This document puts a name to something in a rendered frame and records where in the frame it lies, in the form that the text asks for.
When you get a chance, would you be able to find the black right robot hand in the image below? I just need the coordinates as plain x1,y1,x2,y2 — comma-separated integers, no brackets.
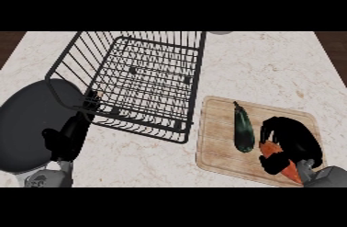
256,116,324,176

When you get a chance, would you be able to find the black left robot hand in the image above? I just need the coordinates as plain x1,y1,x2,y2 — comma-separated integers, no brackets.
41,90,103,163

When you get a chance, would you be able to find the orange sweet potato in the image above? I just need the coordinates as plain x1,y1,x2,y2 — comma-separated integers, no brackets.
256,140,303,186

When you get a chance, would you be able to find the wooden cutting board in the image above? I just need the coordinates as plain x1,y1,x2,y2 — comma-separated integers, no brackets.
193,95,327,188

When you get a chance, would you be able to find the dark grey round plate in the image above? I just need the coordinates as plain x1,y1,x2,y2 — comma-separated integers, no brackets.
0,78,92,175

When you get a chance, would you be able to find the dark green eggplant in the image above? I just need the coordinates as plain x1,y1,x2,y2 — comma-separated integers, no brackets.
231,100,255,153

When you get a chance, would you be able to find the pale grey round object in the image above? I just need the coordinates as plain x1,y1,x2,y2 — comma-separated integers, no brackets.
206,30,234,36

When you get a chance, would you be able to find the black wire tiered basket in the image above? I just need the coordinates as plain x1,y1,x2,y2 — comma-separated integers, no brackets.
42,30,207,144

